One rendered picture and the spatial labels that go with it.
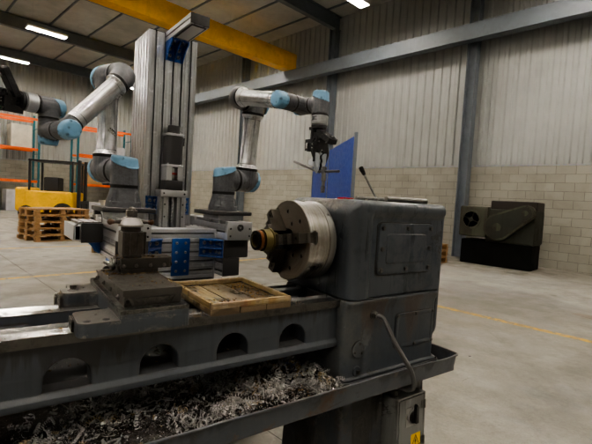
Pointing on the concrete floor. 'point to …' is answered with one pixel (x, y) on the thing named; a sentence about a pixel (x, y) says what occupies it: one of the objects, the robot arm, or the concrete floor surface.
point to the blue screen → (344, 186)
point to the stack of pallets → (55, 233)
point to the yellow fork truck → (54, 189)
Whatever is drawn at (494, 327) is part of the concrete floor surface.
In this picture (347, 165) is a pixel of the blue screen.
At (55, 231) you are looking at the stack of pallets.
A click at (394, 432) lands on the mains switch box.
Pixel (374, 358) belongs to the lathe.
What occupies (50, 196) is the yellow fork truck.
